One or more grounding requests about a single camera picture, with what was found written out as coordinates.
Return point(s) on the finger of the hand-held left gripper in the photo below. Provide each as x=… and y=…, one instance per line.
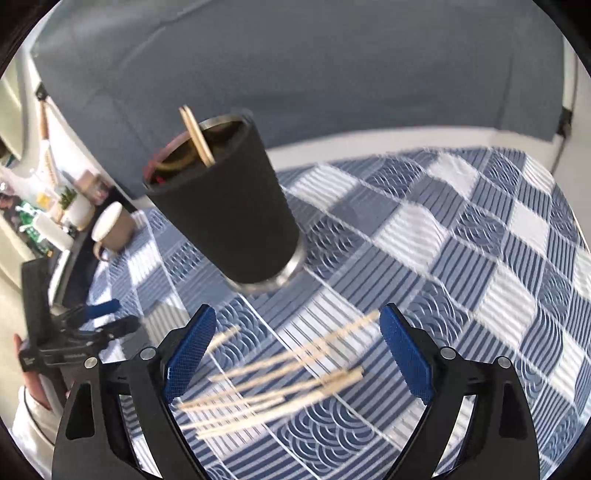
x=104, y=308
x=117, y=328

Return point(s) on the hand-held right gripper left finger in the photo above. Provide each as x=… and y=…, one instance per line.
x=191, y=350

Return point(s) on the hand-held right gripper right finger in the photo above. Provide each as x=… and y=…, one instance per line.
x=406, y=350

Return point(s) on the pile of wooden chopsticks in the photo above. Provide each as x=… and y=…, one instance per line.
x=344, y=381

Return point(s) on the black metal tumbler cup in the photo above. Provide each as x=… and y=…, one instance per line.
x=231, y=203

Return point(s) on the wooden chopstick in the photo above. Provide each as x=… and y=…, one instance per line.
x=203, y=136
x=196, y=134

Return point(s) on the person's left forearm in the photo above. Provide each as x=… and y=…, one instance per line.
x=32, y=429

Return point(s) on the person's left hand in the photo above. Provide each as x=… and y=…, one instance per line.
x=37, y=392

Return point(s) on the green packet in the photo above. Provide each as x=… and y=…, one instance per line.
x=34, y=233

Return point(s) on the beige ceramic mug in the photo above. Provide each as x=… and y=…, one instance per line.
x=113, y=228

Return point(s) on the small potted plant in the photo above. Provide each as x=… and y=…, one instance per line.
x=74, y=203

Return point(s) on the blue white patterned tablecloth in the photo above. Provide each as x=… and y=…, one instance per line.
x=415, y=240

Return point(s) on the brown jar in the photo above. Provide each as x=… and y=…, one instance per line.
x=92, y=184

